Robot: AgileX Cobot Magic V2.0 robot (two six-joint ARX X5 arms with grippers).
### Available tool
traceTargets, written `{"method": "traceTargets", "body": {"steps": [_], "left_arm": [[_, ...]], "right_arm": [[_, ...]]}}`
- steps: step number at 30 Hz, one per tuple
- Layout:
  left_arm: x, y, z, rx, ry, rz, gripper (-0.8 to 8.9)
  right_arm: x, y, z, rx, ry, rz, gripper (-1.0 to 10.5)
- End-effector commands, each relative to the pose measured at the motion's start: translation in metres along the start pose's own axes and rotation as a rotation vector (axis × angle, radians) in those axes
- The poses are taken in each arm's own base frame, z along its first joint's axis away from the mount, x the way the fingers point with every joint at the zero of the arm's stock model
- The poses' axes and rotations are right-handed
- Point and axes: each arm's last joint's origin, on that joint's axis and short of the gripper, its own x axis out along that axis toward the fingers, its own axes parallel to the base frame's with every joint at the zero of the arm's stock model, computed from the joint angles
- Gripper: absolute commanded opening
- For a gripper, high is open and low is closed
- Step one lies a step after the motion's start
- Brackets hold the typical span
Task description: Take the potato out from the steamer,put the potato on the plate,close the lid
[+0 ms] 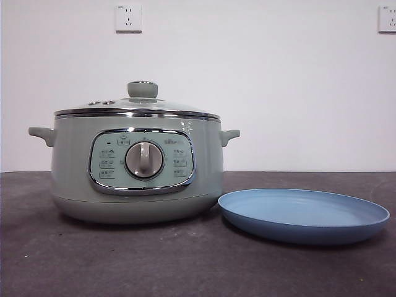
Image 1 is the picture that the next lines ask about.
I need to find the glass lid with green knob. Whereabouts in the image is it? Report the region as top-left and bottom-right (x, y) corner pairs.
(54, 80), (222, 120)

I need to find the blue round plate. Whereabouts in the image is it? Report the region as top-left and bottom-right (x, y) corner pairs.
(217, 187), (391, 246)

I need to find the pale green electric steamer pot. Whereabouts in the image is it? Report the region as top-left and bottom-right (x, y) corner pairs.
(28, 114), (241, 224)

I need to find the white wall socket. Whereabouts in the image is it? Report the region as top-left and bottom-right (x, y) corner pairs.
(115, 4), (144, 34)
(377, 5), (396, 34)

